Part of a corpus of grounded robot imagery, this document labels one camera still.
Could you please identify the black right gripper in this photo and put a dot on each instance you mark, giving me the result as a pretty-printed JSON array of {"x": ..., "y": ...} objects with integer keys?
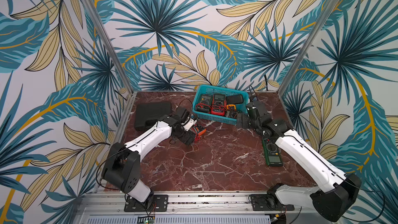
[{"x": 244, "y": 120}]

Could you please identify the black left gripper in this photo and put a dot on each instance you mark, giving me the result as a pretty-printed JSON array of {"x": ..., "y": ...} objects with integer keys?
[{"x": 188, "y": 138}]

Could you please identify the yellow multimeter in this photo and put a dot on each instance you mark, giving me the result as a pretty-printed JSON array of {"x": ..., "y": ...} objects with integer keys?
[{"x": 231, "y": 107}]

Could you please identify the black multimeter back side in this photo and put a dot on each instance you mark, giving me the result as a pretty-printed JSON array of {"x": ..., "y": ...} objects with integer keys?
[{"x": 235, "y": 99}]

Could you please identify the red Aneng multimeter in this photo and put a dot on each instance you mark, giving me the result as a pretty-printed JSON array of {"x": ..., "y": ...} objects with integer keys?
[{"x": 218, "y": 106}]

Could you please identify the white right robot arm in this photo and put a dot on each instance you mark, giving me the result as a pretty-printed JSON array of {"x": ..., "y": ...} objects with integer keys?
[{"x": 335, "y": 191}]

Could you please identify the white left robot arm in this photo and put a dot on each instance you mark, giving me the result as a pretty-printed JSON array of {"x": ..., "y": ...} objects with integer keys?
[{"x": 122, "y": 168}]

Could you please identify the teal plastic basket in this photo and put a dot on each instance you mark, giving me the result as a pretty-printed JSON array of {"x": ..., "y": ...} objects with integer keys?
[{"x": 211, "y": 90}]

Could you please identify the black plastic tool case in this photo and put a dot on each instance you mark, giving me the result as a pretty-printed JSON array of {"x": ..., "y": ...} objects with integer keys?
[{"x": 147, "y": 114}]

